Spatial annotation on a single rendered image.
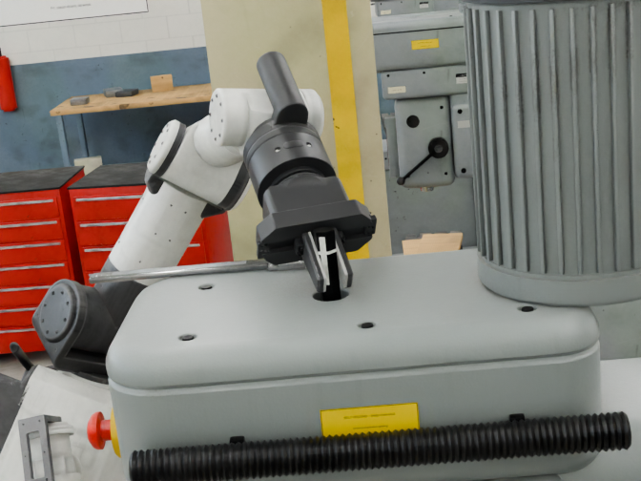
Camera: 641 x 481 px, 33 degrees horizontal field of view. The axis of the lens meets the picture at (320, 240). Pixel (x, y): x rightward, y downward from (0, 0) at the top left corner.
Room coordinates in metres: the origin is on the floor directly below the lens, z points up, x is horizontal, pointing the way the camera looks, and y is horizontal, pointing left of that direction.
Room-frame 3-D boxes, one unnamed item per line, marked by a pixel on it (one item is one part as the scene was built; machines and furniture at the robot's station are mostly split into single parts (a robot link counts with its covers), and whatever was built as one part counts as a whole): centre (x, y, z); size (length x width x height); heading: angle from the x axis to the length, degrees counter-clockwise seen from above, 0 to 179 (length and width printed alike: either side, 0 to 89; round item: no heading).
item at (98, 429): (1.06, 0.25, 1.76); 0.04 x 0.03 x 0.04; 177
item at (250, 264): (1.17, 0.14, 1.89); 0.24 x 0.04 x 0.01; 87
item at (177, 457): (0.90, -0.03, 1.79); 0.45 x 0.04 x 0.04; 87
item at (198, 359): (1.05, -0.02, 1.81); 0.47 x 0.26 x 0.16; 87
